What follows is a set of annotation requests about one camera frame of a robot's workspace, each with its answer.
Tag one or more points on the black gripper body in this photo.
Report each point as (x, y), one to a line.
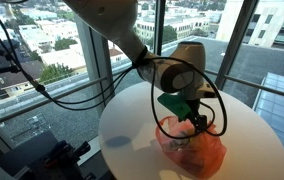
(194, 108)

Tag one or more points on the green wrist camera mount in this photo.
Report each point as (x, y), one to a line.
(175, 105)

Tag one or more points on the black camera on stand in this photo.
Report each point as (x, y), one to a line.
(2, 50)

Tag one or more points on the orange plastic bag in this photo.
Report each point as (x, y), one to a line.
(198, 153)

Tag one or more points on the white barcode labelled bottle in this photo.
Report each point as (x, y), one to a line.
(175, 145)

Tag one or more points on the grey window rail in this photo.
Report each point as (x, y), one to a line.
(258, 86)
(32, 105)

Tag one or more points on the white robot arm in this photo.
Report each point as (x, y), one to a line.
(122, 23)

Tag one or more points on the slanted grey window mullion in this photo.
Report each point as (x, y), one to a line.
(233, 43)

